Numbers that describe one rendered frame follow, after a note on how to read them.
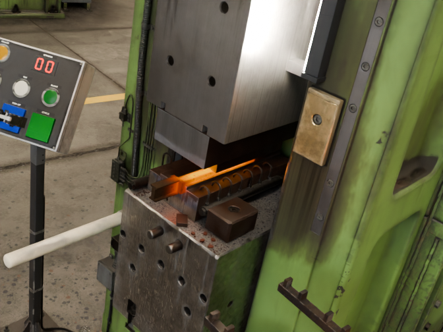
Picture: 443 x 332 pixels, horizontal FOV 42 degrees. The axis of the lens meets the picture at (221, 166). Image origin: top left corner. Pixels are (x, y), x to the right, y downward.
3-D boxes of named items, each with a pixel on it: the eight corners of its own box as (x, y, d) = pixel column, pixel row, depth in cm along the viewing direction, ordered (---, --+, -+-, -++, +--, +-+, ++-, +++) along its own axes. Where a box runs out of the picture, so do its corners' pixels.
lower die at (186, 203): (194, 221, 156) (199, 195, 152) (147, 188, 167) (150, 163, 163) (287, 181, 185) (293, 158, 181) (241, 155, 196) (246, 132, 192)
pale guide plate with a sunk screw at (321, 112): (320, 166, 138) (339, 101, 130) (291, 151, 143) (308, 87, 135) (325, 165, 139) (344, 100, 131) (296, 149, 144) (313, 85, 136)
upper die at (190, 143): (204, 169, 149) (209, 137, 144) (153, 138, 159) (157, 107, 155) (298, 136, 178) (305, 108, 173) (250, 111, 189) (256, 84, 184)
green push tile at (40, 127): (46, 143, 168) (54, 118, 168) (24, 136, 169) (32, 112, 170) (49, 143, 169) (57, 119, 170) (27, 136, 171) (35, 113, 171)
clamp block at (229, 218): (226, 244, 150) (231, 224, 147) (204, 228, 154) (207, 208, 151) (255, 229, 158) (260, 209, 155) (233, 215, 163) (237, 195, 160)
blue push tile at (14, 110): (17, 133, 170) (25, 109, 170) (-5, 127, 171) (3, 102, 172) (20, 134, 171) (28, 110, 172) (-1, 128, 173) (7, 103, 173)
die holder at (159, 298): (192, 379, 165) (217, 257, 144) (111, 305, 186) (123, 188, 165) (304, 300, 204) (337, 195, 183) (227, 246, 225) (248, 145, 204)
